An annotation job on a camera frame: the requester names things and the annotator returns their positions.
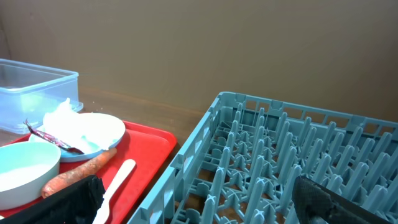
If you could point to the mint green bowl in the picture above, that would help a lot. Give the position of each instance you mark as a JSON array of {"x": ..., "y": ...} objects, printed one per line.
[{"x": 25, "y": 168}]

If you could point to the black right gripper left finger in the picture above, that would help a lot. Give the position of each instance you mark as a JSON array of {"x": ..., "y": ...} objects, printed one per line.
[{"x": 75, "y": 204}]

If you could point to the light blue plate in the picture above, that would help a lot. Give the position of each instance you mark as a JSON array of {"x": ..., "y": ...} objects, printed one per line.
[{"x": 113, "y": 126}]

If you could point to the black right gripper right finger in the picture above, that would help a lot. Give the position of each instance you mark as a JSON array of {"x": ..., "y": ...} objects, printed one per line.
[{"x": 314, "y": 202}]

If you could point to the clear plastic waste bin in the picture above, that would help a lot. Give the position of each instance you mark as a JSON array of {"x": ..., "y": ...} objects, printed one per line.
[{"x": 29, "y": 91}]

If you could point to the grey-blue dishwasher rack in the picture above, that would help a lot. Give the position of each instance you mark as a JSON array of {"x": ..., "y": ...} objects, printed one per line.
[{"x": 240, "y": 162}]

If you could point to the red snack wrapper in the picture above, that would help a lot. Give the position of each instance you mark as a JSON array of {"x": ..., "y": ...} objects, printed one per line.
[{"x": 51, "y": 139}]

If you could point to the white tissue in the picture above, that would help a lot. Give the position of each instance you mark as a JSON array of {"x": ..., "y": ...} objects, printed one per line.
[{"x": 82, "y": 131}]

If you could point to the orange carrot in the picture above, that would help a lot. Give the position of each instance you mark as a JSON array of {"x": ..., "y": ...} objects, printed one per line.
[{"x": 68, "y": 178}]

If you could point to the white plastic spoon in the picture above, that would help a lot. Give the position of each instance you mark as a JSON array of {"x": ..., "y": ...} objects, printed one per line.
[{"x": 104, "y": 211}]

